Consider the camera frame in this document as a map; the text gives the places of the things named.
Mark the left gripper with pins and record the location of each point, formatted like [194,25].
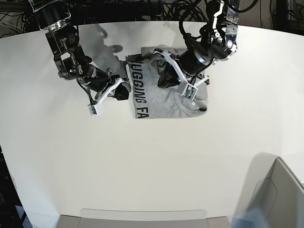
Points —
[191,63]

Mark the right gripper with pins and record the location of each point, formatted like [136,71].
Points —
[97,83]

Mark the grey bin at bottom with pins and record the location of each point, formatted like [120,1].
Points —
[99,218]

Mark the grey bin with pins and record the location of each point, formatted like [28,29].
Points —
[277,201]
[99,218]

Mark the grey T-shirt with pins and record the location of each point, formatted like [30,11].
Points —
[153,102]

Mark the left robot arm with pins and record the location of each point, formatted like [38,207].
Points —
[217,39]

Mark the grey bin at right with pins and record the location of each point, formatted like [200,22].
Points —
[277,201]

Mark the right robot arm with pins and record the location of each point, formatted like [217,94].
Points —
[70,60]

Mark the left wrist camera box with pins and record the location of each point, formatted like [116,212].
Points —
[187,90]

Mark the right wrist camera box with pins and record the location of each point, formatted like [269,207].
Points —
[96,109]

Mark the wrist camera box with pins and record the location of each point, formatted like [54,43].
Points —
[187,90]
[96,109]

